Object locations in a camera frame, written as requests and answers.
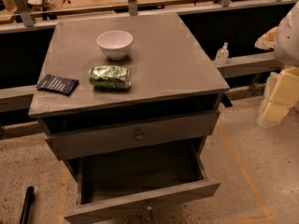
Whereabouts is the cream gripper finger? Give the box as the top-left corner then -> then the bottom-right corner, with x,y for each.
257,66 -> 299,129
254,27 -> 278,50

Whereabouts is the crushed green can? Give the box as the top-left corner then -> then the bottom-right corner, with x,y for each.
89,65 -> 131,90

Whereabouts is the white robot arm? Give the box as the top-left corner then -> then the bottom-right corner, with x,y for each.
254,2 -> 299,128

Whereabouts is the grey wooden drawer cabinet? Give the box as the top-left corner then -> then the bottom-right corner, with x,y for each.
28,12 -> 231,224

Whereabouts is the open grey middle drawer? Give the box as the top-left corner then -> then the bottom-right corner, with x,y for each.
64,139 -> 220,224

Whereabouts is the grey top drawer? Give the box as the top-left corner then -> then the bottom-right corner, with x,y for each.
46,110 -> 219,160

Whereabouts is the clear sanitizer pump bottle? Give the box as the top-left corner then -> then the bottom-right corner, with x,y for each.
215,42 -> 229,65

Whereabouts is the white ceramic bowl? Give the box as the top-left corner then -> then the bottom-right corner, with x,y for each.
96,30 -> 134,60

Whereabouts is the dark blue snack packet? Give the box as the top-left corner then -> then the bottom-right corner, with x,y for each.
36,74 -> 78,96

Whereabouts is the grey metal railing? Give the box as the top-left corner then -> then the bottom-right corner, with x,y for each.
0,0 -> 298,113

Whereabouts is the black cylindrical bar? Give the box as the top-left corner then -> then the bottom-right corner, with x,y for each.
20,186 -> 35,224

